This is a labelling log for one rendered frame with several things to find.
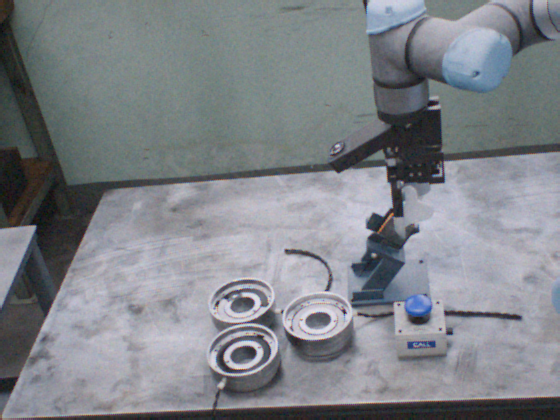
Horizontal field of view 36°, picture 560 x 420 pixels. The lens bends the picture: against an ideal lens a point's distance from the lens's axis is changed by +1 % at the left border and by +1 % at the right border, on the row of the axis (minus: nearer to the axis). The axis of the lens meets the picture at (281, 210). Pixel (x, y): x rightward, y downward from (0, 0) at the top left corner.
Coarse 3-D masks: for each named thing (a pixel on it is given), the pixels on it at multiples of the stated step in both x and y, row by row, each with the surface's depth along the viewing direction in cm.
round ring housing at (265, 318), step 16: (224, 288) 136; (256, 288) 135; (272, 288) 133; (208, 304) 132; (240, 304) 135; (256, 304) 132; (272, 304) 130; (224, 320) 129; (240, 320) 128; (256, 320) 128; (272, 320) 133
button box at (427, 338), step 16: (400, 304) 125; (400, 320) 122; (416, 320) 121; (432, 320) 121; (400, 336) 120; (416, 336) 120; (432, 336) 119; (400, 352) 122; (416, 352) 121; (432, 352) 121
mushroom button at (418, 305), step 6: (420, 294) 122; (408, 300) 121; (414, 300) 121; (420, 300) 121; (426, 300) 120; (408, 306) 120; (414, 306) 120; (420, 306) 120; (426, 306) 120; (432, 306) 120; (408, 312) 120; (414, 312) 119; (420, 312) 119; (426, 312) 119
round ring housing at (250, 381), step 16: (224, 336) 127; (272, 336) 124; (208, 352) 123; (240, 352) 126; (256, 352) 124; (272, 352) 123; (240, 368) 121; (272, 368) 121; (240, 384) 120; (256, 384) 120
